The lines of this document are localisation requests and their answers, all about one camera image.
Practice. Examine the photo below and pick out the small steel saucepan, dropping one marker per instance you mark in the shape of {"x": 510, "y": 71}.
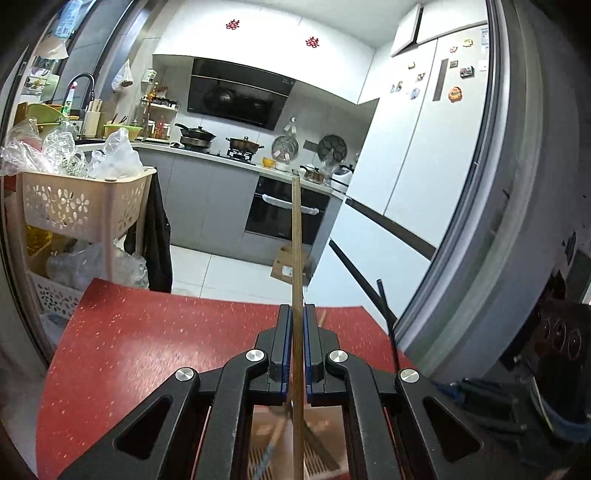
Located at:
{"x": 314, "y": 174}

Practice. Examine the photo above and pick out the yellow bowl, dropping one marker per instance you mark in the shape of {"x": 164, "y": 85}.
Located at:
{"x": 268, "y": 162}

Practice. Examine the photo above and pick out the grey sliding door frame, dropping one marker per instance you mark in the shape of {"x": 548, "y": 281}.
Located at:
{"x": 521, "y": 184}

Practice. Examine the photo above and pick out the spice rack with bottles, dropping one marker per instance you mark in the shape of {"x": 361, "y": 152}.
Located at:
{"x": 159, "y": 115}

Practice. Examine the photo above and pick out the black kitchen faucet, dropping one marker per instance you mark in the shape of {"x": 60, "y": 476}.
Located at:
{"x": 78, "y": 83}

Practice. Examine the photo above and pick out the black thin tube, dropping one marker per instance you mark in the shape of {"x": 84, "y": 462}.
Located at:
{"x": 388, "y": 318}

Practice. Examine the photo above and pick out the white rice cooker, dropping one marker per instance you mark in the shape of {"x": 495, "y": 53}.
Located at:
{"x": 342, "y": 177}

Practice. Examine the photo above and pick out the clear crumpled plastic bags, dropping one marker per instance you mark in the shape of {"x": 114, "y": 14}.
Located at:
{"x": 115, "y": 157}

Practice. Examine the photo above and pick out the steel pot with lid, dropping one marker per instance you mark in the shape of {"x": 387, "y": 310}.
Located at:
{"x": 244, "y": 144}

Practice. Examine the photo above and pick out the black wok pan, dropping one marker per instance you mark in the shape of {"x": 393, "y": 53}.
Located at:
{"x": 197, "y": 134}

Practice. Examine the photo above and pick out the black flat bar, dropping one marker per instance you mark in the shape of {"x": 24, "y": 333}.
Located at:
{"x": 355, "y": 272}

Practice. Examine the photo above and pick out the green plastic basket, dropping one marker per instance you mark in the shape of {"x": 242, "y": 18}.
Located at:
{"x": 122, "y": 130}

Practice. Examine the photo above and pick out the hanging white plastic bag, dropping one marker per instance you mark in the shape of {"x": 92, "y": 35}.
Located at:
{"x": 123, "y": 78}

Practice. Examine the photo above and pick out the beige chopstick caddy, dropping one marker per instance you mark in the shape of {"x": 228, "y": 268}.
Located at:
{"x": 92, "y": 121}

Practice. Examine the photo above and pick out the hanging black multi-hole pan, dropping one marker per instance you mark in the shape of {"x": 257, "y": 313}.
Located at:
{"x": 333, "y": 146}

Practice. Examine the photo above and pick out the black range hood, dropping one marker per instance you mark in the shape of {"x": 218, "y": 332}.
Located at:
{"x": 238, "y": 94}

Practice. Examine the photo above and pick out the black hanging cloth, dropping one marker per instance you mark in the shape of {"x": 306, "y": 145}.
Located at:
{"x": 156, "y": 235}

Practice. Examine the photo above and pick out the hanging steel strainer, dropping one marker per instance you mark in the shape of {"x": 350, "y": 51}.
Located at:
{"x": 285, "y": 147}

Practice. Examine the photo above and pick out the beige plastic storage cart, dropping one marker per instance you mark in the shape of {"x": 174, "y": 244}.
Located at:
{"x": 83, "y": 207}

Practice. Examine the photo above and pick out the yellow oil bottle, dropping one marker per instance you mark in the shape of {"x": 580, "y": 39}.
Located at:
{"x": 39, "y": 240}

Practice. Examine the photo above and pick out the red paper decoration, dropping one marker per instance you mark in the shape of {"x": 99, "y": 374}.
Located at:
{"x": 232, "y": 24}
{"x": 312, "y": 42}

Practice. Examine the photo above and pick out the clear plastic bags with bottles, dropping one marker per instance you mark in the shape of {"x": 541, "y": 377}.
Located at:
{"x": 87, "y": 267}

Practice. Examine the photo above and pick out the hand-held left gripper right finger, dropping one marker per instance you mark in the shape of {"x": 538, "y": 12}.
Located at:
{"x": 308, "y": 360}

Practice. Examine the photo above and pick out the white wall cabinets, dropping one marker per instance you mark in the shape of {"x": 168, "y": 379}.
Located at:
{"x": 277, "y": 50}

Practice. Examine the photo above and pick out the grey base cabinets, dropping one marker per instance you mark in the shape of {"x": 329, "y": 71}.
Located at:
{"x": 203, "y": 198}

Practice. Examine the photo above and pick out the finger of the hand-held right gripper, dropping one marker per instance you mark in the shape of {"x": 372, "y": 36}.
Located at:
{"x": 489, "y": 406}

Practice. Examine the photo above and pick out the wooden chopstick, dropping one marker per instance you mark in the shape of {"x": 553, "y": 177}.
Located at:
{"x": 298, "y": 277}

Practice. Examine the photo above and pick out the white refrigerator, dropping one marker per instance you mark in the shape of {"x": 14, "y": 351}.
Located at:
{"x": 415, "y": 161}

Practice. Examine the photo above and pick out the group of fridge magnets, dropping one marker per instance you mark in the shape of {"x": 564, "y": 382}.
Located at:
{"x": 455, "y": 94}

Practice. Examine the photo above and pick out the cardboard box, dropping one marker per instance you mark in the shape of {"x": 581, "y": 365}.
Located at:
{"x": 284, "y": 267}

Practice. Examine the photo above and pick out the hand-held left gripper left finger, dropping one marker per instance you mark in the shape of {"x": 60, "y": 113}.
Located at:
{"x": 286, "y": 360}

